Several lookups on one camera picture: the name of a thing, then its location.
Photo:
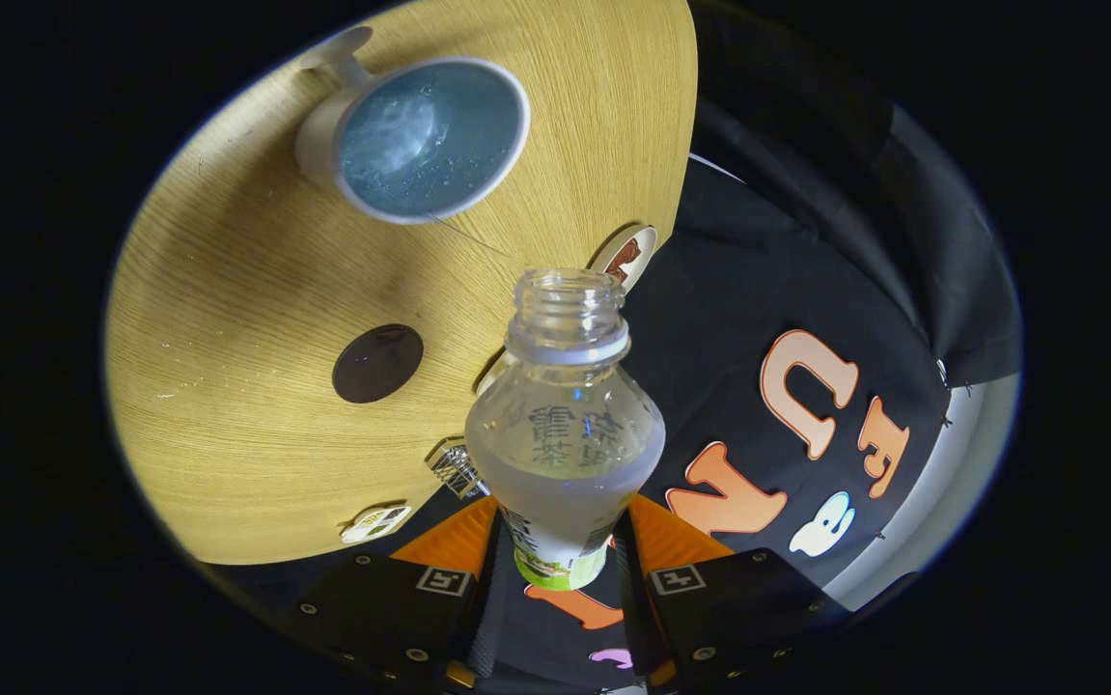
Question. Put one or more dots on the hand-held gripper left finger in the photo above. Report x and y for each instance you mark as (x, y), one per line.
(495, 589)

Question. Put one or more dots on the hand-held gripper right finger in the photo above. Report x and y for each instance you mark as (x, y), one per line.
(630, 589)

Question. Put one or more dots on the clear plastic juice bottle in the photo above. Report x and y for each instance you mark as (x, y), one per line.
(565, 434)

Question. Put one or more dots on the dark brown round coaster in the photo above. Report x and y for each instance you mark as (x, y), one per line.
(376, 364)

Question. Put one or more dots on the white cup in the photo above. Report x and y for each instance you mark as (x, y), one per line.
(319, 145)

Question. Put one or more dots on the white divided bean dish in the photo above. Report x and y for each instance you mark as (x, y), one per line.
(376, 524)

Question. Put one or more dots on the brown food piece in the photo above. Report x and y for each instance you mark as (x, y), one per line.
(623, 259)

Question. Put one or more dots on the white round plate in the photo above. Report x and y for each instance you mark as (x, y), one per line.
(647, 241)

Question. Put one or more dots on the wooden table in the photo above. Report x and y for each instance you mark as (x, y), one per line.
(246, 319)

